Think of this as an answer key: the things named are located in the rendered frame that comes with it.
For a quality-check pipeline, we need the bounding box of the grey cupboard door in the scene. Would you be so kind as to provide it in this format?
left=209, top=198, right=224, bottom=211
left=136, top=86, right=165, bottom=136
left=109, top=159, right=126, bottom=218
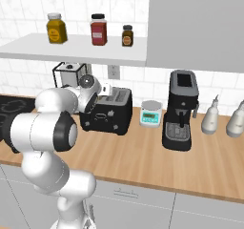
left=85, top=195, right=175, bottom=229
left=169, top=209, right=244, bottom=229
left=0, top=164, right=62, bottom=229

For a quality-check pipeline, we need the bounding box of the grey drawer front with handle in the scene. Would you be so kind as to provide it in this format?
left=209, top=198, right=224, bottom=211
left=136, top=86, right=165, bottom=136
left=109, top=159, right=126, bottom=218
left=87, top=178, right=176, bottom=212

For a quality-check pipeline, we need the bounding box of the black toaster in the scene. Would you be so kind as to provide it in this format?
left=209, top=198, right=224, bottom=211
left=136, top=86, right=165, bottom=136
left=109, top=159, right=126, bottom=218
left=79, top=87, right=133, bottom=136

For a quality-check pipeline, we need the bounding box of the white kitchen scale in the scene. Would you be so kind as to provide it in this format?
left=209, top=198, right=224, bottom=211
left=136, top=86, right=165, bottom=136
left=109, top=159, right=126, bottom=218
left=139, top=99, right=164, bottom=128

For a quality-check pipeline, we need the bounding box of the white box in black frame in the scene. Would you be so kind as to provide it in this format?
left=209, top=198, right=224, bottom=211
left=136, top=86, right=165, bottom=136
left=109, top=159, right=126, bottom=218
left=51, top=61, right=90, bottom=89

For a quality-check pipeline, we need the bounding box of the white wall shelf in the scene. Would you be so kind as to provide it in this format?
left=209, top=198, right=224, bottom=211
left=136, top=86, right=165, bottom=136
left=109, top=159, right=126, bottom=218
left=0, top=32, right=149, bottom=68

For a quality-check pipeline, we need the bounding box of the white bottle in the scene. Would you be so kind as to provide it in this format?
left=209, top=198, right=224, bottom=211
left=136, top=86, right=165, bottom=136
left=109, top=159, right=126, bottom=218
left=200, top=94, right=220, bottom=135
left=225, top=99, right=244, bottom=138

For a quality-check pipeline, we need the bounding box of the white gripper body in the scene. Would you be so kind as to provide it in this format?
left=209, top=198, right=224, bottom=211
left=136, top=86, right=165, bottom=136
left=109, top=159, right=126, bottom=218
left=100, top=82, right=113, bottom=97

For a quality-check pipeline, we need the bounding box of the black coffee machine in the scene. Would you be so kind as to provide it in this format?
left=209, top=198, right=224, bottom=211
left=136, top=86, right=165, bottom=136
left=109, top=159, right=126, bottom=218
left=161, top=69, right=200, bottom=152

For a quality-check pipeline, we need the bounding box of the grey wall cupboard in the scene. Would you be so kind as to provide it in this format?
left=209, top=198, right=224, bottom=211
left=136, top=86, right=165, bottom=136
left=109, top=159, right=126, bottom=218
left=145, top=0, right=244, bottom=74

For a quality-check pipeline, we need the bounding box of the black hob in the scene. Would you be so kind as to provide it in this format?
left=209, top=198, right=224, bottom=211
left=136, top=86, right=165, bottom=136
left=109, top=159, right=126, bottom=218
left=0, top=94, right=37, bottom=155

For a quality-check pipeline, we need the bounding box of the grey drawer handle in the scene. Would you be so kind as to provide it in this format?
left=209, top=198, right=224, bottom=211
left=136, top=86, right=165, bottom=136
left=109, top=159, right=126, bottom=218
left=112, top=188, right=139, bottom=198

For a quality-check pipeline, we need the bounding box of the red jar black lid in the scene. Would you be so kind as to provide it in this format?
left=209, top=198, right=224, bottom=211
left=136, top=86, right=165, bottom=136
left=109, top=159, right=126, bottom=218
left=90, top=13, right=109, bottom=47

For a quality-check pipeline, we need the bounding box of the white wall socket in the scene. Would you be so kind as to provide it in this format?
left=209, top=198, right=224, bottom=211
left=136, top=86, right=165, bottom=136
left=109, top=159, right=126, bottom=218
left=108, top=64, right=121, bottom=80

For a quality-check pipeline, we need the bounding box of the yellow jar white lid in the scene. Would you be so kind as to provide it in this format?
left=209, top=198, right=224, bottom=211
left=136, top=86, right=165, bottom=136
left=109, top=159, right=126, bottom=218
left=46, top=12, right=69, bottom=45

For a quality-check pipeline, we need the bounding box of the small brown jar black lid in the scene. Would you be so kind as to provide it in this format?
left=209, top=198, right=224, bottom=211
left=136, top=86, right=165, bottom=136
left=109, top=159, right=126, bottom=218
left=121, top=24, right=134, bottom=48

